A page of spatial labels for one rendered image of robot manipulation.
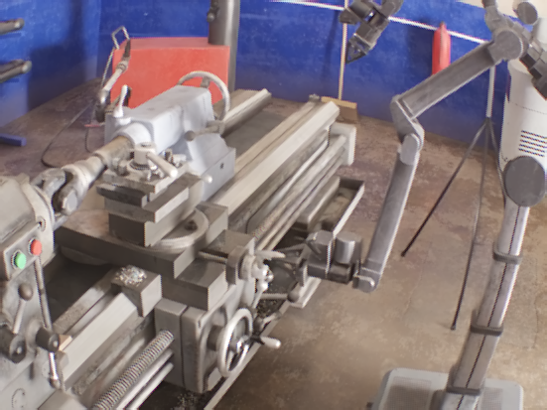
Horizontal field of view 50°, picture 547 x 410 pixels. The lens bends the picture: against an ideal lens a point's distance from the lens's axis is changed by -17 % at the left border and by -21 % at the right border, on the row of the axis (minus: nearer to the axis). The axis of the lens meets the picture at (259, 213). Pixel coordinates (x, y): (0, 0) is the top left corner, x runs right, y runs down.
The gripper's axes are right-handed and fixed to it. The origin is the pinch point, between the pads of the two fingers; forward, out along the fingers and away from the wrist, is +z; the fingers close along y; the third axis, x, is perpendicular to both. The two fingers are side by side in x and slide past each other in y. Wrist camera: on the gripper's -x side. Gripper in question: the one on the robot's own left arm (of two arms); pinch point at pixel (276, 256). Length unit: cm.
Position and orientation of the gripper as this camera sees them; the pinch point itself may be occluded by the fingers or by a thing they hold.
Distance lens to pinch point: 177.8
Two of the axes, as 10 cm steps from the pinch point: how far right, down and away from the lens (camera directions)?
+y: -3.7, 6.4, -6.7
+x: 0.6, 7.4, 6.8
